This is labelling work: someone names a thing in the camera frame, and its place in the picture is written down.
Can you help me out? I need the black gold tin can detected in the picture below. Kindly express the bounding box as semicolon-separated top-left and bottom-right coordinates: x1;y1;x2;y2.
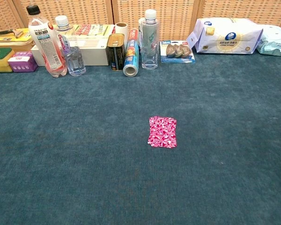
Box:
105;33;126;71

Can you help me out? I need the light blue wet wipes pack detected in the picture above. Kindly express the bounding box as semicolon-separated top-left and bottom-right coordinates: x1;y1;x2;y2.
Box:
256;24;281;56

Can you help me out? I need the green yellow scrub sponge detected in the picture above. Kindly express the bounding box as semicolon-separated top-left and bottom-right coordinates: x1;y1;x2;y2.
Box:
0;47;15;73

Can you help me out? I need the white paper cup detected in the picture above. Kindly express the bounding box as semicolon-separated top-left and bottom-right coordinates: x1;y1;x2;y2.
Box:
114;22;129;43

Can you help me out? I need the blue plastic wrap roll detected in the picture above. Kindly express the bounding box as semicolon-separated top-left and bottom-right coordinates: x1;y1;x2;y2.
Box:
122;28;140;77

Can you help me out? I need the small purple box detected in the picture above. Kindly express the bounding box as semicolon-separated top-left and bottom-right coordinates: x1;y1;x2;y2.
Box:
7;51;39;73

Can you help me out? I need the white tissue pack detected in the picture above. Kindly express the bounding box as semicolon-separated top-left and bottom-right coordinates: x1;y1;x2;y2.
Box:
186;17;264;55

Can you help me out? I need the teal carpet table cover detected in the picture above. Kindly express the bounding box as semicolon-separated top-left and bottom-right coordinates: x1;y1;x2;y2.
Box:
0;50;281;225

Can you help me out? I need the razor in yellow beige package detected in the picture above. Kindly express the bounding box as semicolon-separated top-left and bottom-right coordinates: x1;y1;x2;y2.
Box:
0;28;35;46

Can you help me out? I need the woven bamboo folding screen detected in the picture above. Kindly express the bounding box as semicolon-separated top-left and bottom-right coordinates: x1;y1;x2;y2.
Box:
0;0;281;42

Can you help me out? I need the pink drink bottle black cap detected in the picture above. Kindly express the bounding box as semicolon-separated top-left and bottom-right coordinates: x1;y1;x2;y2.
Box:
26;4;68;78

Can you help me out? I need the tall clear bottle white cap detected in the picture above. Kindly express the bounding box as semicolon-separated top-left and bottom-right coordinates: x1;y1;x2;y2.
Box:
139;9;160;70

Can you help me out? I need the blue blister pack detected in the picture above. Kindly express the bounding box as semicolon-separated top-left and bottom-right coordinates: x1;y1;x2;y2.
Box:
160;40;196;64

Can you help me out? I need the yellow green sponge multipack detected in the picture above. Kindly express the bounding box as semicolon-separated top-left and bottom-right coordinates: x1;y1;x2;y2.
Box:
52;23;117;38

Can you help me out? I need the clear water bottle pink label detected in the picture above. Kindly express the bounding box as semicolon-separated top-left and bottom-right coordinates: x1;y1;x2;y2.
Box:
55;15;87;77

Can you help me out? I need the long white carton box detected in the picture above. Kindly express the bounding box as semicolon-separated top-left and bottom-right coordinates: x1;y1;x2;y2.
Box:
30;37;110;67

